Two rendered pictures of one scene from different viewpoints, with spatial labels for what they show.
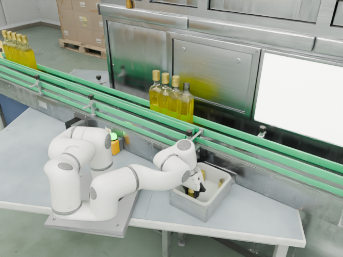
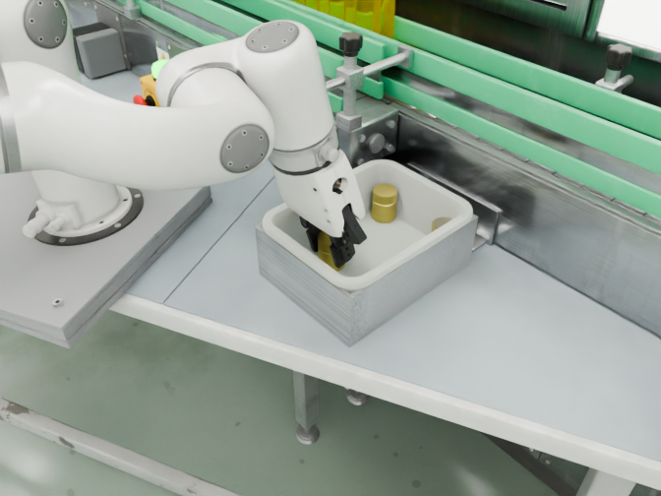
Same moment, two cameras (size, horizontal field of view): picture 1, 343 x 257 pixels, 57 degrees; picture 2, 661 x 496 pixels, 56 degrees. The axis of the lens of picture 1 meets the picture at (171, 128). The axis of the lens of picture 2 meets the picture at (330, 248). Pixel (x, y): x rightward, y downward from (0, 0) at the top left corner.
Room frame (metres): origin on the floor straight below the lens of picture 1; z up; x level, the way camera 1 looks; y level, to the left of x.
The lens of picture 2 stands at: (0.38, -0.22, 1.28)
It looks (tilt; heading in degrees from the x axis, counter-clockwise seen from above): 39 degrees down; 13
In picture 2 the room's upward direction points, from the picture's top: straight up
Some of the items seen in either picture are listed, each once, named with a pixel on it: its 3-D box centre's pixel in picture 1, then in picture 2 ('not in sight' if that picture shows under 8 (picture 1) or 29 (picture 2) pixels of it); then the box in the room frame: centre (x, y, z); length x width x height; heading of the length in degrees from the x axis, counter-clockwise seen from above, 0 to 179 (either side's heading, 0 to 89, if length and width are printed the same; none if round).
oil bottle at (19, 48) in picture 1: (23, 55); not in sight; (2.05, 0.99, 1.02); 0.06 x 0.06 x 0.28; 55
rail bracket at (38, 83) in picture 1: (35, 86); not in sight; (1.71, 0.80, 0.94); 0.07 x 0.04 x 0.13; 145
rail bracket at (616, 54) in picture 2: (262, 137); (613, 95); (1.16, -0.40, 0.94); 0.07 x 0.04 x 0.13; 145
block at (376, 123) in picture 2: (193, 156); (369, 139); (1.15, -0.10, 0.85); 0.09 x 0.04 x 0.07; 145
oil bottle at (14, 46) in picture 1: (19, 53); not in sight; (2.09, 1.04, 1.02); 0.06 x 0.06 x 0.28; 55
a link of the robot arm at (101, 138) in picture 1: (95, 147); (19, 43); (0.99, 0.29, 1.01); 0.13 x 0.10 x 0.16; 76
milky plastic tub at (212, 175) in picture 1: (201, 189); (367, 240); (0.99, -0.13, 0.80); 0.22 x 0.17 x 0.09; 145
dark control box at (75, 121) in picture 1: (76, 128); (96, 50); (1.49, 0.53, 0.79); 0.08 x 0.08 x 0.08; 55
